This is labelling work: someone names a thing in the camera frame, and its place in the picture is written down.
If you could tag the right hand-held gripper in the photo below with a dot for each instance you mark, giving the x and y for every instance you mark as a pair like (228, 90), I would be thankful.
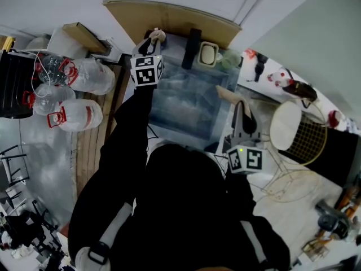
(248, 157)

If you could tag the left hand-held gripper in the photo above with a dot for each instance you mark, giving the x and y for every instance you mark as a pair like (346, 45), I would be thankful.
(146, 72)

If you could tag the person's right forearm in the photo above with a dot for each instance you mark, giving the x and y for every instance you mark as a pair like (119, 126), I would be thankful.
(238, 190)

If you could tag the person's left forearm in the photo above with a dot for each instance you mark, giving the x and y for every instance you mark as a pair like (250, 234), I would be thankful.
(135, 117)

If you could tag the large cardboard sheet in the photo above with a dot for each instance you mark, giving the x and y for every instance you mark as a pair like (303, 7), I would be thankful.
(169, 18)

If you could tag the white round seat cushion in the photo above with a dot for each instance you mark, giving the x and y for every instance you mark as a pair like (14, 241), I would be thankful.
(286, 126)

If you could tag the white ledge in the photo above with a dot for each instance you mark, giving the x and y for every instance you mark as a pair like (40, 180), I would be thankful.
(253, 86)

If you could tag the black rectangular block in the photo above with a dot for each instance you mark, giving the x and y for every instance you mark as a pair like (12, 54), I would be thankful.
(190, 52)

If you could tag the small red-capped bottle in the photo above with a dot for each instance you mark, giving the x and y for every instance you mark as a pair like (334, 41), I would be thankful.
(274, 77)
(285, 80)

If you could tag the black tool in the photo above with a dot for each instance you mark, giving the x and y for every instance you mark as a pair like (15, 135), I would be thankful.
(260, 63)

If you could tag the dark brown bag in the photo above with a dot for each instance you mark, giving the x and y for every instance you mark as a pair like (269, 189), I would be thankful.
(303, 92)

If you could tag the grey marble sink stand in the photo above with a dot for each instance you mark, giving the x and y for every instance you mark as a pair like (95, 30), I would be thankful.
(186, 103)

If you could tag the long cardboard box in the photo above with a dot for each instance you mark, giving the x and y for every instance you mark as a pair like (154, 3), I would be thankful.
(81, 34)

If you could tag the red plastic item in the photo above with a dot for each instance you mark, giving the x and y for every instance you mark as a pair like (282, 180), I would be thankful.
(249, 54)

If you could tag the red bottle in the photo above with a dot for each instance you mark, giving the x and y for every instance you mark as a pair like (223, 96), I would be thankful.
(335, 118)

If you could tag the transparent empty water jug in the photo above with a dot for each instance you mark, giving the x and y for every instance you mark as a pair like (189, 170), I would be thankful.
(53, 69)

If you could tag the black box cabinet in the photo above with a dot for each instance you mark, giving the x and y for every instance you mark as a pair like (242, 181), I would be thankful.
(338, 162)

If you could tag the person's black jacket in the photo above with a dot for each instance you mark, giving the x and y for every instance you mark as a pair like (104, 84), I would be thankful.
(183, 207)

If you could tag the wooden slat platform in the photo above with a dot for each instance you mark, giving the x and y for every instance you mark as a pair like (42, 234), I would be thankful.
(90, 151)

